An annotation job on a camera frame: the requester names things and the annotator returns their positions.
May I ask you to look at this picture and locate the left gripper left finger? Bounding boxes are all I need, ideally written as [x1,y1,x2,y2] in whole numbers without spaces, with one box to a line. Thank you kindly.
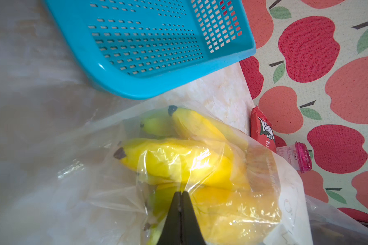
[157,192,182,245]

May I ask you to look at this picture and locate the red chips bag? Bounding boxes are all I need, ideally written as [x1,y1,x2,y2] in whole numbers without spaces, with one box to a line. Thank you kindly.
[250,106,277,153]

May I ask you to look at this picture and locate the bananas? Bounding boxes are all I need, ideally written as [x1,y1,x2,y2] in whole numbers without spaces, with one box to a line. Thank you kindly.
[113,105,282,245]

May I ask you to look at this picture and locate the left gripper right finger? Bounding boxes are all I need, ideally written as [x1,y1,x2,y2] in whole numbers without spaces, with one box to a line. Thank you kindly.
[180,192,206,245]

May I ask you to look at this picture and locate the zip-top bag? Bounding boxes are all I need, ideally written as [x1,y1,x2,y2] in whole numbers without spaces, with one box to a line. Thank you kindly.
[53,103,313,245]
[306,195,368,245]

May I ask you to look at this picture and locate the teal plastic basket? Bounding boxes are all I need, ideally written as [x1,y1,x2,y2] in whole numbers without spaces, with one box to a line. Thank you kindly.
[45,0,256,100]

